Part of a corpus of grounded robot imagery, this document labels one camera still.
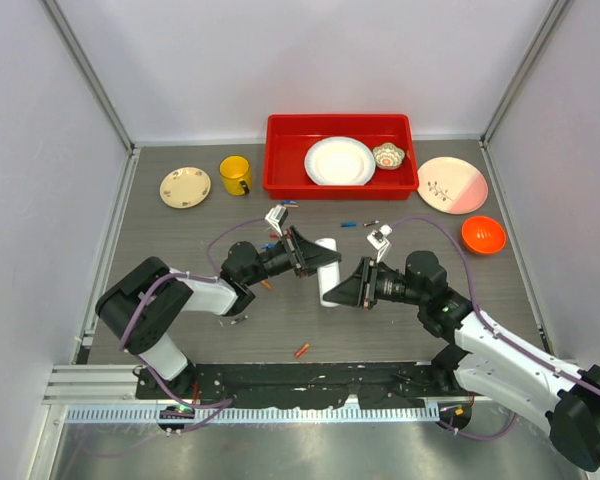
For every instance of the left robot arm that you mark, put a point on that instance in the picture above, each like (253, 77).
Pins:
(140, 308)

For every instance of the yellow mug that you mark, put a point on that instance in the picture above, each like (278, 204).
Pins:
(236, 175)

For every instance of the orange plastic bowl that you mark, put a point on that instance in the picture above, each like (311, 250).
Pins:
(483, 235)

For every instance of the white remote control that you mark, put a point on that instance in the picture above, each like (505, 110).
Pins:
(329, 275)

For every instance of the pink white plate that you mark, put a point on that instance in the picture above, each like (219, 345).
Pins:
(452, 185)

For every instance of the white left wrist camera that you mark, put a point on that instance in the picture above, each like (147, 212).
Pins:
(276, 217)

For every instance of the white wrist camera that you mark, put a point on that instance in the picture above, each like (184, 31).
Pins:
(379, 239)
(276, 217)

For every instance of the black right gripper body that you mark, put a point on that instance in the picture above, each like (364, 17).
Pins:
(365, 284)

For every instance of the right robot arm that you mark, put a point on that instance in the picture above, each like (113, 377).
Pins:
(483, 357)

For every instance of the patterned small bowl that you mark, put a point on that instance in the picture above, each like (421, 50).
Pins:
(388, 156)

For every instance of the white slotted cable duct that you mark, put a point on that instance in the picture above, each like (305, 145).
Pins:
(161, 413)

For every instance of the red plastic bin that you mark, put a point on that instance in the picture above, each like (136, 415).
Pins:
(290, 136)

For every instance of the white paper plate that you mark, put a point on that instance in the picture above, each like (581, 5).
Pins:
(339, 161)

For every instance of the red orange battery near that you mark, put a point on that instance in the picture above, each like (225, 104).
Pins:
(302, 350)

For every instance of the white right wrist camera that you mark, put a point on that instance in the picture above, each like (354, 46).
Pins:
(379, 239)

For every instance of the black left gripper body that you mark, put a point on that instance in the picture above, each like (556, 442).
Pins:
(296, 256)

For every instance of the cream floral plate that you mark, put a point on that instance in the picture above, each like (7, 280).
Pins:
(185, 187)

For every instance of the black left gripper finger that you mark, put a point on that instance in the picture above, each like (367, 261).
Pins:
(311, 251)
(317, 259)

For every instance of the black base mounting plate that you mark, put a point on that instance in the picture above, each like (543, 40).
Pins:
(315, 386)

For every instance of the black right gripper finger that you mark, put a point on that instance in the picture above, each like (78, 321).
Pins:
(351, 283)
(343, 298)

